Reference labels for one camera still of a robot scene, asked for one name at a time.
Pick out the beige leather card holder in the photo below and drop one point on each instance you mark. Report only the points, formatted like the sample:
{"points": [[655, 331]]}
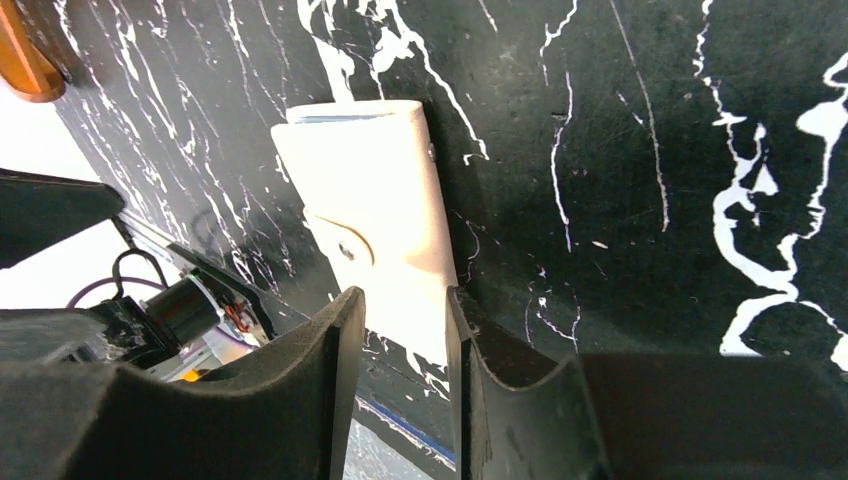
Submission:
{"points": [[366, 174]]}

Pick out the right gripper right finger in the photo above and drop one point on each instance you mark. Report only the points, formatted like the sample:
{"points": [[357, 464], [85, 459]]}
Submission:
{"points": [[517, 414]]}

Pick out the orange wooden shelf rack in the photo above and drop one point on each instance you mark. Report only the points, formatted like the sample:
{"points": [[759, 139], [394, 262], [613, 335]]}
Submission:
{"points": [[27, 73]]}

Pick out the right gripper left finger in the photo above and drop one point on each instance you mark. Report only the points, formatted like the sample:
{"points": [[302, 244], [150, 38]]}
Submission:
{"points": [[282, 411]]}

